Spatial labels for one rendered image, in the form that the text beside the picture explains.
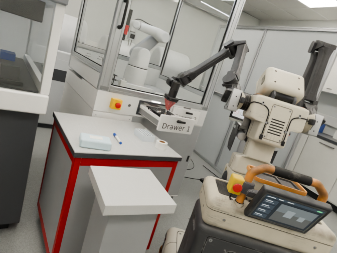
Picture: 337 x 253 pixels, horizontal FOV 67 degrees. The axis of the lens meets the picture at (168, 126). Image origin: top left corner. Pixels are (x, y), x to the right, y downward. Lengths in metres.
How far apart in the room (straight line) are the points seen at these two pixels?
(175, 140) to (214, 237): 1.25
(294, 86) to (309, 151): 3.07
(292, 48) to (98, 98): 2.35
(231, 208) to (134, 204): 0.39
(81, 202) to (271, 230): 0.88
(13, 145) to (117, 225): 0.85
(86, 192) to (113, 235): 0.39
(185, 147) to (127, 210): 1.48
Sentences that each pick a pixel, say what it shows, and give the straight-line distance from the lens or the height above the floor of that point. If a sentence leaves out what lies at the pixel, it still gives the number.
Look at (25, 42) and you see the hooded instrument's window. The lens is 1.44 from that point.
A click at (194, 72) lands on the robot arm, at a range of 1.76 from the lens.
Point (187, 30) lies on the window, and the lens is 2.07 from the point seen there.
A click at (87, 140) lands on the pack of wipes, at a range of 1.27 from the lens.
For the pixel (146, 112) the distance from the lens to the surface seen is 1.86.
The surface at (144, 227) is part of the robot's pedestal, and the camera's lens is 1.08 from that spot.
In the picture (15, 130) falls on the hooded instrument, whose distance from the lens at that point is 1.60.
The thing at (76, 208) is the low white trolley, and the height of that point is 0.45.
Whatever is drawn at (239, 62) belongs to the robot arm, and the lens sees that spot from 1.63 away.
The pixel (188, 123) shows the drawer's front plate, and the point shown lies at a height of 0.90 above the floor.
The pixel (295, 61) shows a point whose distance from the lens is 3.30.
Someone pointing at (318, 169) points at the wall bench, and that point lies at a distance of 4.38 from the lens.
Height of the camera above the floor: 1.25
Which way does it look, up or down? 13 degrees down
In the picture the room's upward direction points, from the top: 17 degrees clockwise
